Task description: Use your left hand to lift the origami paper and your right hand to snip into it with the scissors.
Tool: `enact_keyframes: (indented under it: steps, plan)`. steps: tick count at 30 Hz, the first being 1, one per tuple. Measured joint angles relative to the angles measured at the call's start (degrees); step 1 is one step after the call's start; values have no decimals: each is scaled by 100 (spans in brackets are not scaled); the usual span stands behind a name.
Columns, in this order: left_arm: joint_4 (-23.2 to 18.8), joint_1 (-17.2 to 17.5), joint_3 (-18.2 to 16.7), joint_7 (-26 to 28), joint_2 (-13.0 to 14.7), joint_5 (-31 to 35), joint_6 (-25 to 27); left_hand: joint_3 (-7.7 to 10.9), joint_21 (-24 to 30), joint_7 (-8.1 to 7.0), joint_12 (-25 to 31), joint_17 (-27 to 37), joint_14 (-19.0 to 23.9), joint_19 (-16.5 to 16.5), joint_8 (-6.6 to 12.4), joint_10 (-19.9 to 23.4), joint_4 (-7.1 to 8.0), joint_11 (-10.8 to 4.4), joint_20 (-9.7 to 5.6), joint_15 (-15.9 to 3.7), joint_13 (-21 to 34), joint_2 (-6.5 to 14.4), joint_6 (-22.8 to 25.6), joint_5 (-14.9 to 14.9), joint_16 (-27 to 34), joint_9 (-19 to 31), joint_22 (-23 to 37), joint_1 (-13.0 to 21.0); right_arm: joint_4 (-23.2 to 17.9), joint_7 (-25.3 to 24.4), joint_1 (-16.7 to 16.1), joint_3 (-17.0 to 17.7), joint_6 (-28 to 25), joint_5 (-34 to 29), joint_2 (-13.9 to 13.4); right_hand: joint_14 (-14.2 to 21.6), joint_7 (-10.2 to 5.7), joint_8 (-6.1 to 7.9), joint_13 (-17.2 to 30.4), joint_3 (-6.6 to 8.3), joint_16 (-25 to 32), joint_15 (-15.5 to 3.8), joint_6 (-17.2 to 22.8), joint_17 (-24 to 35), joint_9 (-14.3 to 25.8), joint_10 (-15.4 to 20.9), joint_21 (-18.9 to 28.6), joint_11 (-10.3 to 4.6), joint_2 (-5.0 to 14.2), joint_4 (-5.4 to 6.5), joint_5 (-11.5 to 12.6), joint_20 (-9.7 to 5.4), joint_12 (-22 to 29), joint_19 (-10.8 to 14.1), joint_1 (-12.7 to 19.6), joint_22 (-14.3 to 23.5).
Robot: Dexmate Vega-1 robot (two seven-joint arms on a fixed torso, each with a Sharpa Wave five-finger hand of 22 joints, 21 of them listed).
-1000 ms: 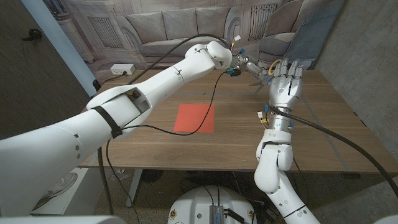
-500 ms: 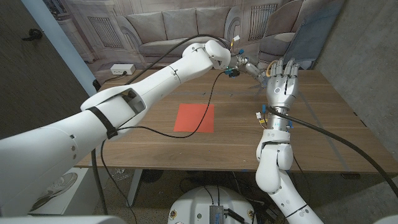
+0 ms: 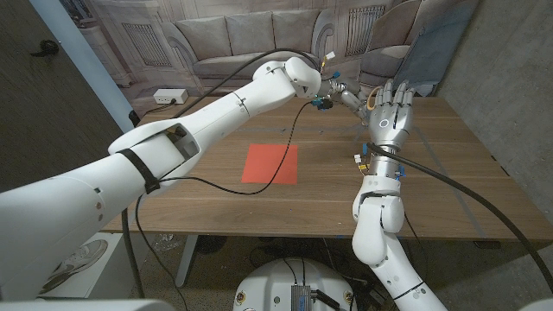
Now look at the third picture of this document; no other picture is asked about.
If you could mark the white power strip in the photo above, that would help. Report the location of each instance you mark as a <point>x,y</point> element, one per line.
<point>170,96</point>

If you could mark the silver box on robot base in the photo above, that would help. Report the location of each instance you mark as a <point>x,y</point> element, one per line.
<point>300,298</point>

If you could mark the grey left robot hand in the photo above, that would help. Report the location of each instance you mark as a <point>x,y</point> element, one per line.
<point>350,98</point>

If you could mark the white table leg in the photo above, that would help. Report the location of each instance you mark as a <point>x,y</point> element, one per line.
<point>186,263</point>

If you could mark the grey blue leaning board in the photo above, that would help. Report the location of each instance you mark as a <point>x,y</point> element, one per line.
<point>436,47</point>

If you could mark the grey white sneaker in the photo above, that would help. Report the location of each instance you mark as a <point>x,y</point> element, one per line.
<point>82,259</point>

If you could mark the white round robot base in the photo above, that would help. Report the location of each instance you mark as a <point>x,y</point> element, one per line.
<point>268,285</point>

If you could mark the red origami paper sheet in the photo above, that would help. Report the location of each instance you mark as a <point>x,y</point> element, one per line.
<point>263,164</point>

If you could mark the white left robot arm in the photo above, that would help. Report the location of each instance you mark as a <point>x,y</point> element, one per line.
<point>65,207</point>

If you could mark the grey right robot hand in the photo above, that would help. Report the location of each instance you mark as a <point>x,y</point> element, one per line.
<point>389,121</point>

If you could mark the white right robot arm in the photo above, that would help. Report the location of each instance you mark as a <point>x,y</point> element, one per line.
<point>376,224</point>

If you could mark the black power adapter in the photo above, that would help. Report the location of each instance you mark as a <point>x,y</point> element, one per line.
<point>376,296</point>

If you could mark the white floor board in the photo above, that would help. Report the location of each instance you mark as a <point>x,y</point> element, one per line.
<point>116,268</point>

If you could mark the printed sofa room backdrop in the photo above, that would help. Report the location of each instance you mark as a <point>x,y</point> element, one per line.
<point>242,26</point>

